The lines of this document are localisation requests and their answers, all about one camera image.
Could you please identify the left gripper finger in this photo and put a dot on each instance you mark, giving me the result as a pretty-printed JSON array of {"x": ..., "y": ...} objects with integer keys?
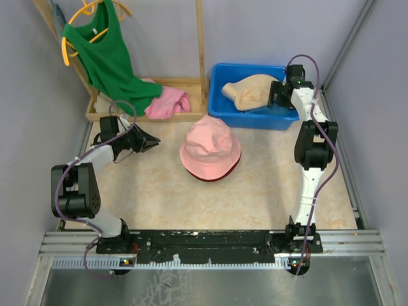
[
  {"x": 147, "y": 138},
  {"x": 147, "y": 145}
]

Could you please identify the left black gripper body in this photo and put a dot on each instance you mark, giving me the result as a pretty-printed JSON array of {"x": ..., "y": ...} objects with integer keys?
[{"x": 131, "y": 139}]

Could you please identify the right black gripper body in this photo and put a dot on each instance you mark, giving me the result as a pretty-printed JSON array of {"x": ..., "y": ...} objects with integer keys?
[{"x": 284, "y": 100}]

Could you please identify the blue bucket hat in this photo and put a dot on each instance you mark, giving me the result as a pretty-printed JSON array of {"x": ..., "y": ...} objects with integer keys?
[{"x": 271, "y": 111}]

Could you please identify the beige bucket hat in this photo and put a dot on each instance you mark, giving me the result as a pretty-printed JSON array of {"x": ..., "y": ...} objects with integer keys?
[{"x": 249, "y": 93}]

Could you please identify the blue plastic bin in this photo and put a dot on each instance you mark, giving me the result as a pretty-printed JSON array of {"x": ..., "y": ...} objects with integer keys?
[{"x": 221, "y": 107}]

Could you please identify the pink bucket hat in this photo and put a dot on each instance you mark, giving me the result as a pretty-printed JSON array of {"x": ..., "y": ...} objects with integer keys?
[{"x": 210, "y": 148}]

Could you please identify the wooden clothes rack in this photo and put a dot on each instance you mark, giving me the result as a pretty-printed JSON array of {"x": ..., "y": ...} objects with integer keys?
[{"x": 196, "y": 88}]

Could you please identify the dark red bucket hat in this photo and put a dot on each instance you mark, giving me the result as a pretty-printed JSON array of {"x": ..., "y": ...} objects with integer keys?
[{"x": 216, "y": 179}]

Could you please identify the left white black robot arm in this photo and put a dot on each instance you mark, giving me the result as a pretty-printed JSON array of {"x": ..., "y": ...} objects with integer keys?
[{"x": 76, "y": 195}]

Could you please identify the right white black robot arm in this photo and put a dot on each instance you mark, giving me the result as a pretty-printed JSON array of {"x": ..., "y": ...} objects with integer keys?
[{"x": 314, "y": 151}]

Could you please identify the pink crumpled garment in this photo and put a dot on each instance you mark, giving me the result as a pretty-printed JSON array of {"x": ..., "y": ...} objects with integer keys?
[{"x": 171, "y": 101}]

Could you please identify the green tank top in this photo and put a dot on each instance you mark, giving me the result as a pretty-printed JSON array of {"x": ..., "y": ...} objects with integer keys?
[{"x": 106, "y": 61}]

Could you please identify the yellow clothes hanger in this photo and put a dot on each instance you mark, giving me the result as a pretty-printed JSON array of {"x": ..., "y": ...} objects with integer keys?
[{"x": 88, "y": 9}]

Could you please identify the teal clothes hanger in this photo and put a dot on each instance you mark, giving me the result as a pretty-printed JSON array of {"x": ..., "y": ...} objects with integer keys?
[{"x": 59, "y": 19}]

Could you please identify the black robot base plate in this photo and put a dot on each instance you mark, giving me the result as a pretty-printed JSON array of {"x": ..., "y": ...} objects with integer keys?
[{"x": 218, "y": 248}]

